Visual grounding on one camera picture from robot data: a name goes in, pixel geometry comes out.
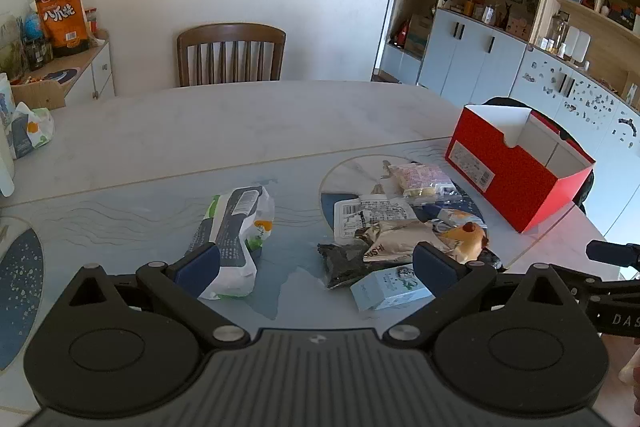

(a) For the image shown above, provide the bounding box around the large cardboard box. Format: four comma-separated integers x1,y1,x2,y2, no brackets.
404,14,435,52

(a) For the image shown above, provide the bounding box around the glass jar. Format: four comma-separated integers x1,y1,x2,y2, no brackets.
547,14,568,52

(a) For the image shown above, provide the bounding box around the orange snack bag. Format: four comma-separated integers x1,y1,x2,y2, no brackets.
34,0,91,58

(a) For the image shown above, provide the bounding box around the white labelled packet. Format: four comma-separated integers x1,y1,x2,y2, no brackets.
334,197,426,243

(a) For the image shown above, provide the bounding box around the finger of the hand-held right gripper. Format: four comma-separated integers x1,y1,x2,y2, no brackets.
550,263,640,338
586,241,640,267

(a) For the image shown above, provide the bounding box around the small cardboard box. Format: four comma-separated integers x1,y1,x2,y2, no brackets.
10,79,67,110

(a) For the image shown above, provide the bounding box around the white side cabinet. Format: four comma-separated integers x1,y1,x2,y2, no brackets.
10,29,116,110

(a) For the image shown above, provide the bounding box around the light blue small carton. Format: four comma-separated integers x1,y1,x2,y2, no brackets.
350,264,433,312

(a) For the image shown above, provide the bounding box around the person's right hand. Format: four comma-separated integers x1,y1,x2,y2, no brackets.
621,347,640,413

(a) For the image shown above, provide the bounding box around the large white wall cabinet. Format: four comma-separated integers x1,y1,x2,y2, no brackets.
372,0,640,238

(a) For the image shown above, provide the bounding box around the brown wooden chair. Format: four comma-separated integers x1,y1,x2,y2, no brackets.
176,23,287,88

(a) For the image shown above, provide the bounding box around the pink label snack packet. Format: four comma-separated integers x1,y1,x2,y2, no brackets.
387,163,458,198

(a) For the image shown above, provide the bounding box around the red cardboard box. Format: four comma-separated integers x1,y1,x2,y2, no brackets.
445,104,597,234

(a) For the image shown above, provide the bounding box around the small globe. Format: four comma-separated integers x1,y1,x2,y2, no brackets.
24,13,46,40

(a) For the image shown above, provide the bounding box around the white green plastic bag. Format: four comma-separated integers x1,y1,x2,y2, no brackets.
5,102,56,160

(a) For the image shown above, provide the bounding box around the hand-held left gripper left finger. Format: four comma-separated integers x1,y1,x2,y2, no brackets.
65,243,251,350

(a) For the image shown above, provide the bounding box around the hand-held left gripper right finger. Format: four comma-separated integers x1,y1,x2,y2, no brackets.
382,242,583,350

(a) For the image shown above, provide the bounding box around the beige snack packet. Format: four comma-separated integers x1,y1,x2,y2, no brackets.
360,221,451,264

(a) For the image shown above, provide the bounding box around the orange brown snack packet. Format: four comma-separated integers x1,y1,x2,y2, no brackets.
440,219,488,264

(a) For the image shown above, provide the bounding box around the clear packet dark dried food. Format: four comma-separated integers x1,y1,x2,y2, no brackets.
317,241,416,290

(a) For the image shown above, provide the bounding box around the black puffer jacket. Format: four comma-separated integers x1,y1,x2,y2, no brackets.
482,97,596,215

